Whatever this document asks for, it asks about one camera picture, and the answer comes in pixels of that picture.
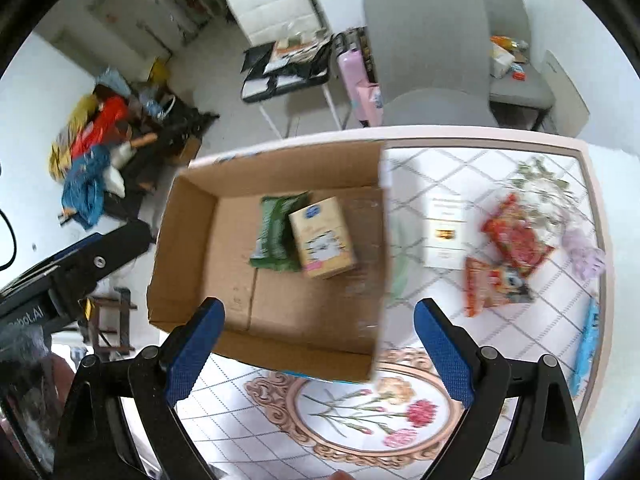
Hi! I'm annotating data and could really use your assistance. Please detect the pink paper bag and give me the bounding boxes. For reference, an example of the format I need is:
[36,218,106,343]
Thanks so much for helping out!
[356,82,383,127]

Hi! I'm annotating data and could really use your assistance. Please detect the brown cardboard box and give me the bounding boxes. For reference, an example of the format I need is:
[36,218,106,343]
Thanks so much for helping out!
[146,140,387,382]

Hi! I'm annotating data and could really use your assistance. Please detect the lilac cloth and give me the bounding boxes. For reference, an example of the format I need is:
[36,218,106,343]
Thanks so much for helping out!
[562,229,606,281]

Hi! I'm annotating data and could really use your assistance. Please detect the grey chair far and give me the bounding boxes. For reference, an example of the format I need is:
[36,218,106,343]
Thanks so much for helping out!
[483,0,555,130]

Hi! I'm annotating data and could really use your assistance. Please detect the pile of clothes and bags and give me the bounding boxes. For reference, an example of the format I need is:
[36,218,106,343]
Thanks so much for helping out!
[48,67,220,230]

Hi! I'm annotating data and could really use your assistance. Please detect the patterned floral tablecloth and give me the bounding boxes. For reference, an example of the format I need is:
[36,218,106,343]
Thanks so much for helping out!
[171,144,609,480]

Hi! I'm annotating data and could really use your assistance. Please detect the grey chair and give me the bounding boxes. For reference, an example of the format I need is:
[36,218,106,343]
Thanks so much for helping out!
[363,0,498,127]
[483,0,555,130]

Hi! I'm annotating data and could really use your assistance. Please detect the white chair with clutter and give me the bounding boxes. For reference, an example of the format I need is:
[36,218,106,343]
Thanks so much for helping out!
[227,0,343,138]

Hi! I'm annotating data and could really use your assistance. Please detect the pink suitcase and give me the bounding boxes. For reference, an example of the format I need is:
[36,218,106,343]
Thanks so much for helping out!
[334,29,370,127]

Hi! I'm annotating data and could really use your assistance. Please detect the orange cartoon snack bag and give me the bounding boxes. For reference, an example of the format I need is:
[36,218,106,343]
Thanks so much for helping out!
[464,257,534,318]

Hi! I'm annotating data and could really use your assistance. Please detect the green snack packet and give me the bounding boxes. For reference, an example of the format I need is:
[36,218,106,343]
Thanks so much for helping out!
[250,192,309,272]

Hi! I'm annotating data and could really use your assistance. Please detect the white cigarette carton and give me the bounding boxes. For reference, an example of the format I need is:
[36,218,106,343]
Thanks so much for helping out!
[424,194,466,271]

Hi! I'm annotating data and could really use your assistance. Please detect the blue Nestle milk powder sachet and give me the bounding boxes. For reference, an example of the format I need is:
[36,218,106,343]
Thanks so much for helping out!
[568,297,599,398]

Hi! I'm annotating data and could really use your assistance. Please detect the items on far chair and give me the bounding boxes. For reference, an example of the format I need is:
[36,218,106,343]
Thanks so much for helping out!
[490,36,529,81]

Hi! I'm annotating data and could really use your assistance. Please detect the grey chair near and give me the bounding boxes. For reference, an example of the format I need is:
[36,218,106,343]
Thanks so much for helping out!
[363,0,498,127]

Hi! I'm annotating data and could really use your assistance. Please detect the beige flat board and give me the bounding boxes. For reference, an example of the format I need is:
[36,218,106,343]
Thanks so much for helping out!
[540,50,590,138]

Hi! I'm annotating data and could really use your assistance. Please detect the beige tissue pack with bear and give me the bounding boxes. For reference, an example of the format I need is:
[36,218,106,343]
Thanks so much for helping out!
[288,197,357,278]

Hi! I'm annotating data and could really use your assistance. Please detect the red snack bag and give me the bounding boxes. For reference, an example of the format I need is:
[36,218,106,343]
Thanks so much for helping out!
[482,193,554,278]

